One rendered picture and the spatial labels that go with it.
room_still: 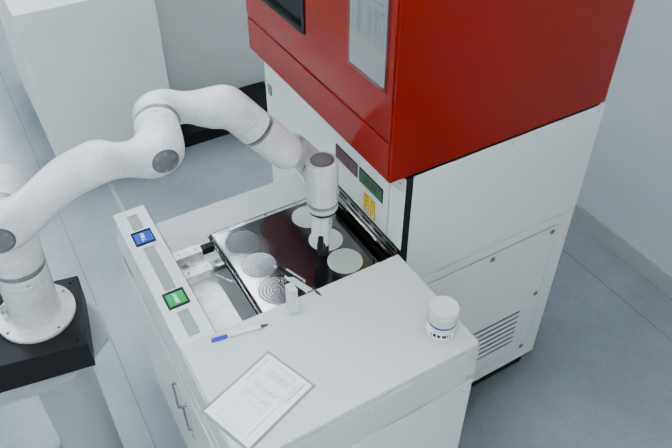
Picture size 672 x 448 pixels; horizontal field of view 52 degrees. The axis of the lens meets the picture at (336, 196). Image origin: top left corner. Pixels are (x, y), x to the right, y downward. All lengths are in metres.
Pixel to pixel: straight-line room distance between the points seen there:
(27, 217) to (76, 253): 1.87
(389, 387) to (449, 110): 0.66
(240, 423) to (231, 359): 0.17
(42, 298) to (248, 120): 0.68
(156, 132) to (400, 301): 0.73
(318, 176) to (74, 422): 1.01
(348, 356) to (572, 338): 1.58
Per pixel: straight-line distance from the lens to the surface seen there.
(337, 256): 1.94
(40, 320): 1.86
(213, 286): 1.91
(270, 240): 1.99
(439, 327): 1.62
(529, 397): 2.82
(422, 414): 1.77
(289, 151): 1.62
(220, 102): 1.51
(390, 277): 1.80
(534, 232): 2.26
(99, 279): 3.28
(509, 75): 1.74
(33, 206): 1.58
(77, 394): 2.08
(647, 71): 3.05
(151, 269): 1.88
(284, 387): 1.58
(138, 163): 1.49
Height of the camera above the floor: 2.27
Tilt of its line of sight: 40 degrees down
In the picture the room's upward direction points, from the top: straight up
